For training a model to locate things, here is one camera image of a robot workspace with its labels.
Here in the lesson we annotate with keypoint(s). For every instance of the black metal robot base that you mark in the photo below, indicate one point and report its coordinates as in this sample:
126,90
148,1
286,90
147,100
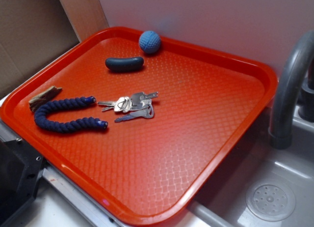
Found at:
20,170

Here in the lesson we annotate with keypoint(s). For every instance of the dark green plastic pickle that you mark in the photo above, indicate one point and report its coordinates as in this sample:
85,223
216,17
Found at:
121,65

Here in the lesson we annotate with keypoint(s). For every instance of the silver key bunch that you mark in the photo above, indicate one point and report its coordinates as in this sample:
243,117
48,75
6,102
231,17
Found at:
139,105

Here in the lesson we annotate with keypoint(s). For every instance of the red plastic tray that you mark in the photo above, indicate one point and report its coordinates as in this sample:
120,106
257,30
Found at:
144,171

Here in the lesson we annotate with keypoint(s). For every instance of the blue dimpled rubber ball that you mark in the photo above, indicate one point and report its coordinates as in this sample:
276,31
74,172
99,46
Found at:
149,42

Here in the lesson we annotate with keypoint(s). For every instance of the small brown wood piece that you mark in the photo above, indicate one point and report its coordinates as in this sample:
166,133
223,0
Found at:
43,97

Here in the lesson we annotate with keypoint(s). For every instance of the light wooden board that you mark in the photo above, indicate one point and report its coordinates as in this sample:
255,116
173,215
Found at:
86,17

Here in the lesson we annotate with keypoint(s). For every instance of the grey plastic toy sink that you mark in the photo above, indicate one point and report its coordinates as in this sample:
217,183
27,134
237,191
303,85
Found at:
259,186

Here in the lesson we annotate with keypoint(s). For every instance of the brown cardboard panel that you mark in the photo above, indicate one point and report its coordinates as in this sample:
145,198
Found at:
33,33

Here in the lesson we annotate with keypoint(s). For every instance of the grey toy sink faucet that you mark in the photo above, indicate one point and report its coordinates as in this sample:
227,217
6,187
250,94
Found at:
296,83

